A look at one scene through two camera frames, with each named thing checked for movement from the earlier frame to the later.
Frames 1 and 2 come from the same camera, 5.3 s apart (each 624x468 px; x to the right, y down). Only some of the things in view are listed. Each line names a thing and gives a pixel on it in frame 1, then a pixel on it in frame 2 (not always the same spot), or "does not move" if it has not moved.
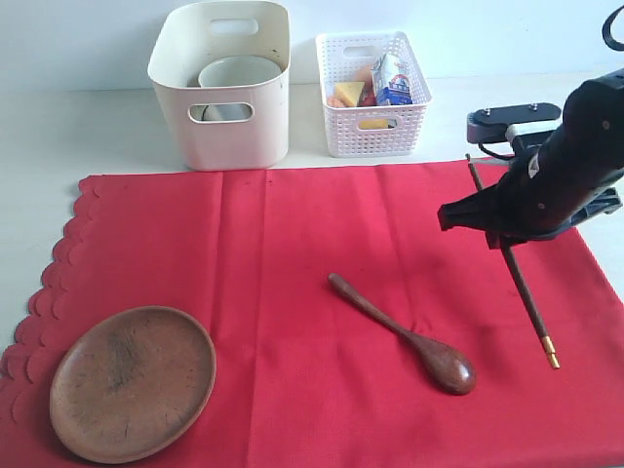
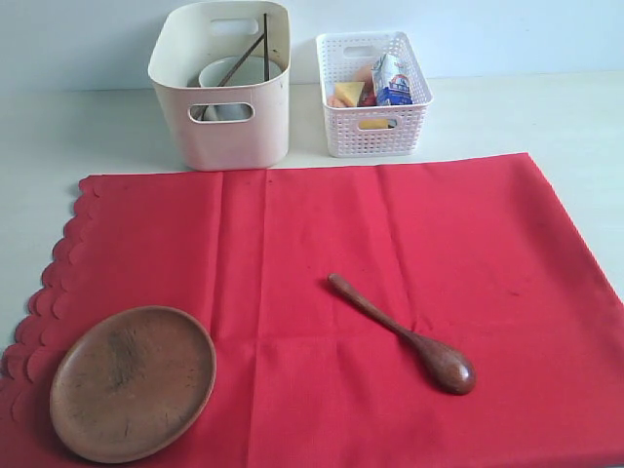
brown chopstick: [507, 253] to [231, 70]
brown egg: [363, 74] does not move
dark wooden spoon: [448, 369] does not move
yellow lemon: [373, 124] does not move
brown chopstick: [545, 339] to [266, 58]
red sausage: [368, 96] does not move
